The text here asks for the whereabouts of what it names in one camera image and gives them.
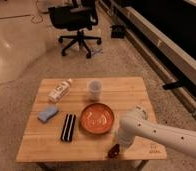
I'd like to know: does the dark red pepper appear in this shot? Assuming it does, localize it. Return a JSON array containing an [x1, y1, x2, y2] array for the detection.
[[108, 144, 120, 158]]

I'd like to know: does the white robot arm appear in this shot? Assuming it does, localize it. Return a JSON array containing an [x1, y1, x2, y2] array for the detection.
[[116, 106, 196, 158]]

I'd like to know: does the translucent white ceramic cup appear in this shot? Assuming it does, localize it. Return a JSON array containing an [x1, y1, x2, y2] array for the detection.
[[87, 80, 102, 101]]

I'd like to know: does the orange bowl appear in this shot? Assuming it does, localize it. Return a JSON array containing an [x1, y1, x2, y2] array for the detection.
[[80, 103, 115, 134]]

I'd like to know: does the wooden folding table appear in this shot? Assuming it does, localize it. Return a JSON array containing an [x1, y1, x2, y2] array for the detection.
[[15, 76, 168, 171]]

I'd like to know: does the black white striped block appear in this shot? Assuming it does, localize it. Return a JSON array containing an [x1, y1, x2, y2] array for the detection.
[[60, 114, 76, 142]]

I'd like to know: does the blue sponge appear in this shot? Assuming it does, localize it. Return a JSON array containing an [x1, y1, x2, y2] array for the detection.
[[38, 105, 59, 122]]

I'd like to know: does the white plastic bottle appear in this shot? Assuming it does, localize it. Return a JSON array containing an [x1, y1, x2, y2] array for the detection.
[[48, 79, 73, 102]]

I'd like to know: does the black box on floor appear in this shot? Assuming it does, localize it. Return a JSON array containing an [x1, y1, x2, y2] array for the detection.
[[111, 25, 125, 38]]

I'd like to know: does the black office chair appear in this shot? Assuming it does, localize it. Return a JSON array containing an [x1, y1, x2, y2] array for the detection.
[[48, 0, 102, 58]]

